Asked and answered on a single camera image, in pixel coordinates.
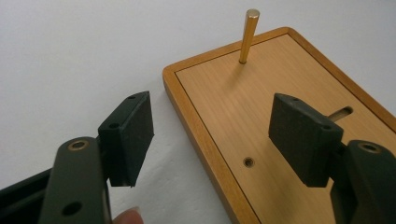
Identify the wooden photo frame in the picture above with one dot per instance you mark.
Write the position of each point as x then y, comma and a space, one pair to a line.
224, 109

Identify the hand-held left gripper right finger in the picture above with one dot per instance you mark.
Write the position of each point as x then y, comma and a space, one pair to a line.
302, 140

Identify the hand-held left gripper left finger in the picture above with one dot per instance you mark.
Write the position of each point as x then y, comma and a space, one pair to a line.
130, 137

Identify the brass peg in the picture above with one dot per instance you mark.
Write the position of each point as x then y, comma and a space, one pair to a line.
249, 34

